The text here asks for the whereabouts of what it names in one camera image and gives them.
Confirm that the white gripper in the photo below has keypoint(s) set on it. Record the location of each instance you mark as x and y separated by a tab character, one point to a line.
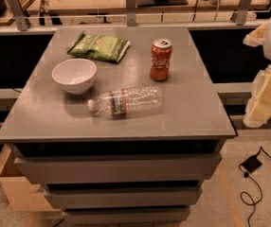
258	106

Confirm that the orange coke can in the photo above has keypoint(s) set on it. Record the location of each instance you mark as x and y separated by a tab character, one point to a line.
161	52

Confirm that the white ceramic bowl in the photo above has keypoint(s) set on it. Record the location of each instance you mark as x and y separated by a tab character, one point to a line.
75	76

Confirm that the black power adapter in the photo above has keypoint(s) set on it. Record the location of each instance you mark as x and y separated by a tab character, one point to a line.
250	164

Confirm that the clear plastic water bottle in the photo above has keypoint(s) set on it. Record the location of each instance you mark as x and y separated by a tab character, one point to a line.
126	101

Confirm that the grey drawer cabinet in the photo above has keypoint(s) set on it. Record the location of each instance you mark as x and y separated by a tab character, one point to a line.
141	167

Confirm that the green chip bag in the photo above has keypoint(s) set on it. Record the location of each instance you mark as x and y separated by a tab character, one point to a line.
98	47

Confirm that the cardboard box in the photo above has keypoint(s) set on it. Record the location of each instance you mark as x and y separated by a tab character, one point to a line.
22	195

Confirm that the right metal rail bracket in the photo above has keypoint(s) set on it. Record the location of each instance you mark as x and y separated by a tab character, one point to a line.
239	16

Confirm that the metal rail bracket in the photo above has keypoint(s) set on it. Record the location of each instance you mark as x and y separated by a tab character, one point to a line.
131	12
239	16
19	15

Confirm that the middle metal rail bracket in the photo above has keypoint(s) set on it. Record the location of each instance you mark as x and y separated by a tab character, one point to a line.
131	12

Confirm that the left metal rail bracket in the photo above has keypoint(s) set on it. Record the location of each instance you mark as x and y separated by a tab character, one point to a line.
19	15

